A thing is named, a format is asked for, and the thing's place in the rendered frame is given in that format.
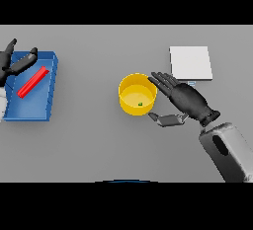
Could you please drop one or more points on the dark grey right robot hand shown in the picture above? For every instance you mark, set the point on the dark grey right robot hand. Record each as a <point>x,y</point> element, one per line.
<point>186,98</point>

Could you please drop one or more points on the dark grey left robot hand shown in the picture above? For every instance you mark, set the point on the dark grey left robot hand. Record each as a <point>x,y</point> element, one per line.
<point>10,63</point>

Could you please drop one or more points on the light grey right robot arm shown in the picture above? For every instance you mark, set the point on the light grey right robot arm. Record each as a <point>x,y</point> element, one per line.
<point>227,155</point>

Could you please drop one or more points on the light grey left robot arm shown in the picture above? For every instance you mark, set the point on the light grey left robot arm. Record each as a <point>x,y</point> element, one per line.
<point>1,104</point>

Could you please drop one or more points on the red beaker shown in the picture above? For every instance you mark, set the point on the red beaker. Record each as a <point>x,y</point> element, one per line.
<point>32,82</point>

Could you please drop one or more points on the pale square measuring scale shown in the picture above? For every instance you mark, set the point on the pale square measuring scale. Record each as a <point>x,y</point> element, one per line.
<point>190,62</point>

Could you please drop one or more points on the green nut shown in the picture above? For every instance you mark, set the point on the green nut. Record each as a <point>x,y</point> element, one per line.
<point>140,104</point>

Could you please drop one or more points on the yellow bowl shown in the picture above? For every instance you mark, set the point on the yellow bowl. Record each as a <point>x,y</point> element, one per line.
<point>137,95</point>

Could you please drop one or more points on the blue tray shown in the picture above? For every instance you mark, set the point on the blue tray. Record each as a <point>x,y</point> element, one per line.
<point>29,102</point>

